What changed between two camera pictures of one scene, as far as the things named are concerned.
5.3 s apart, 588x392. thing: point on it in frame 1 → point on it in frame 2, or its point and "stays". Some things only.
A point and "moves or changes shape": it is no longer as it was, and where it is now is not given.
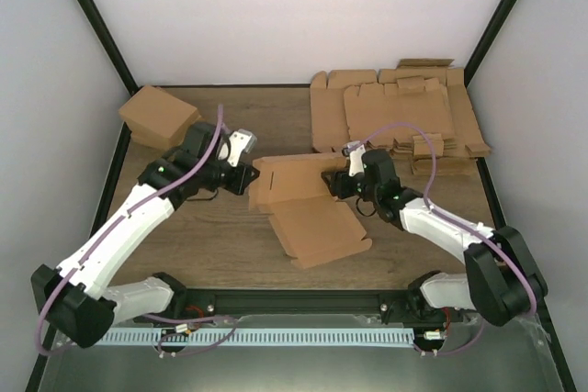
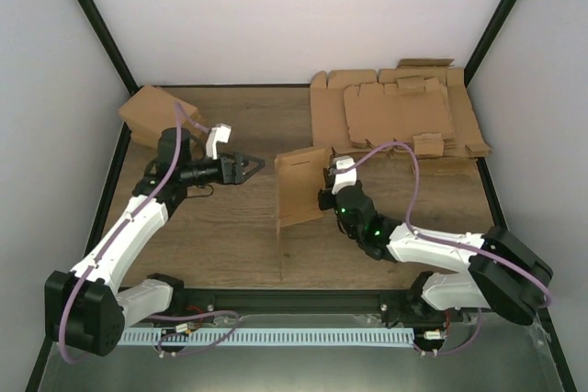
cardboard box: (312, 225) moves or changes shape
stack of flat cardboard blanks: (420, 110) stays
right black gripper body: (345, 191) → (323, 202)
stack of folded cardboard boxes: (158, 117) stays
